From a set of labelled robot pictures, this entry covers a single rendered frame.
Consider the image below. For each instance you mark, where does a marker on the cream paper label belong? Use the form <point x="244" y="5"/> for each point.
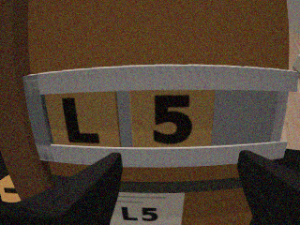
<point x="138" y="208"/>

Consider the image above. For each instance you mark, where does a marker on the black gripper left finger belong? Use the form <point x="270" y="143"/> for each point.
<point x="87" y="198"/>

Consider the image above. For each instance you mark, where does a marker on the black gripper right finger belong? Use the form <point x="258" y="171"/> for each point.
<point x="272" y="191"/>

